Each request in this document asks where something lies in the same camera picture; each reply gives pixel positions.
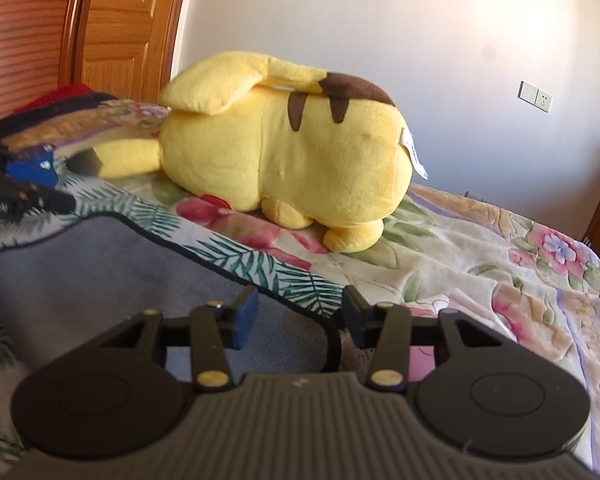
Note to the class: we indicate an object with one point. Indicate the dark red and navy blanket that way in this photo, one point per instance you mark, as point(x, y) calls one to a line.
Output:
point(45, 105)

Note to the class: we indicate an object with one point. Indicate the yellow plush toy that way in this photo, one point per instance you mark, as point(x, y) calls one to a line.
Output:
point(290, 160)

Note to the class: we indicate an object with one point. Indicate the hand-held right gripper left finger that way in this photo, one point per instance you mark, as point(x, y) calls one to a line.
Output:
point(247, 318)

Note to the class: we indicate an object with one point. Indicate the grey leaf-print towel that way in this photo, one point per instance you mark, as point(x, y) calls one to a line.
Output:
point(105, 270)

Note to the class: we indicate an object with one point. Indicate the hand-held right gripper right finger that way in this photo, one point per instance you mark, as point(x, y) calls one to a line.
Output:
point(353, 321)

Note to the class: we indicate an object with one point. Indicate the white wall switch socket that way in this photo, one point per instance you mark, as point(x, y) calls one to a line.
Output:
point(536, 96)

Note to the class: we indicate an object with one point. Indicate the wooden slatted wardrobe panel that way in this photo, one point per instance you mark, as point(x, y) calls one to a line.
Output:
point(22, 30)

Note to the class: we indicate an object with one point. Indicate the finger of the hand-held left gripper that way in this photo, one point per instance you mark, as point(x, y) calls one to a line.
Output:
point(29, 168)
point(40, 199)

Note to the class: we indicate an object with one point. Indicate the floral bed blanket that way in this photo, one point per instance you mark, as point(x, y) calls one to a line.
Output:
point(460, 260)

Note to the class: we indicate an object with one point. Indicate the wooden door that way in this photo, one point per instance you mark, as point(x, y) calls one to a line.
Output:
point(125, 20)

